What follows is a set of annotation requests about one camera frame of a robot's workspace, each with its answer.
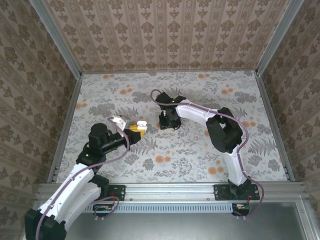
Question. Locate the floral patterned table cover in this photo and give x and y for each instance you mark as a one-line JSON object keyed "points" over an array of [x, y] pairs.
{"points": [[175, 160]]}

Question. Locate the white earbud charging case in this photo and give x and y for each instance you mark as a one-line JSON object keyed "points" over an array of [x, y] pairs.
{"points": [[142, 125]]}

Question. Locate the thin aluminium wall rail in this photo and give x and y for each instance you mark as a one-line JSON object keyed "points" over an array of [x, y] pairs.
{"points": [[162, 71]]}

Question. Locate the aluminium side rail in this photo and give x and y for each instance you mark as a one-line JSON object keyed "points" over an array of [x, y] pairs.
{"points": [[70, 110], [268, 110]]}

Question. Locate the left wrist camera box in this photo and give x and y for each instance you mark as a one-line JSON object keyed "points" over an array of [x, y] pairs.
{"points": [[122, 122]]}

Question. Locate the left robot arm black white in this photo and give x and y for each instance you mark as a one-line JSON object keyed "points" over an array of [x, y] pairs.
{"points": [[67, 190]]}

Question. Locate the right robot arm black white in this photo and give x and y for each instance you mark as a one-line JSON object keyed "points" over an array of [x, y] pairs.
{"points": [[235, 165]]}

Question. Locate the grey metal sheet panel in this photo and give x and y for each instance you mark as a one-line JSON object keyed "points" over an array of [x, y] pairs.
{"points": [[175, 227]]}

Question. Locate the aluminium frame post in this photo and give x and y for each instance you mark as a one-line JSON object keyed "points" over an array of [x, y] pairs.
{"points": [[277, 37], [57, 37]]}

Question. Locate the long aluminium base rail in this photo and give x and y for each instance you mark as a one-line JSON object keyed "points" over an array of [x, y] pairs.
{"points": [[170, 191]]}

